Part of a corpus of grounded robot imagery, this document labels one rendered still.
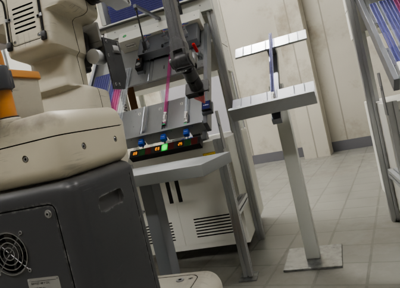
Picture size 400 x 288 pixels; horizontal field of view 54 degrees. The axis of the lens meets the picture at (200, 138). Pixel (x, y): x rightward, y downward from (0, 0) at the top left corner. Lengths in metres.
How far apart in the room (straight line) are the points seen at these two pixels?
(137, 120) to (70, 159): 1.20
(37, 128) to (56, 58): 0.48
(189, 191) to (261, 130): 3.17
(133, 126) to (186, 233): 0.67
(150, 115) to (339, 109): 3.38
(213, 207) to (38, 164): 1.45
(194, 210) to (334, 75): 3.21
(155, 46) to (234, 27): 3.21
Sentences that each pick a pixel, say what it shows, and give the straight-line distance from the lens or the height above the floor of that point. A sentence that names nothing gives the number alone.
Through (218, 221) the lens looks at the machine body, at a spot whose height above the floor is 0.20.
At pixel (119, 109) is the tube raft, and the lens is 2.01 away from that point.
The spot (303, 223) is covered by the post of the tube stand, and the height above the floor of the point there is 0.18.
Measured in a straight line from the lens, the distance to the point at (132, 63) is 2.25.
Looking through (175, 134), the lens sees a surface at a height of 0.70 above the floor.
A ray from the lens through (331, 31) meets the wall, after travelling 4.98.
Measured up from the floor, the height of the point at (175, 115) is 0.78.
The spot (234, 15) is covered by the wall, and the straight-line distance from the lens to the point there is 5.32.
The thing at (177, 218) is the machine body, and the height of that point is 0.24.
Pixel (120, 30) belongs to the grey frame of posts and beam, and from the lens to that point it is 2.41.
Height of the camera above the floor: 0.74
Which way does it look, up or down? 3 degrees down
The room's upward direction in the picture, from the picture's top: 13 degrees counter-clockwise
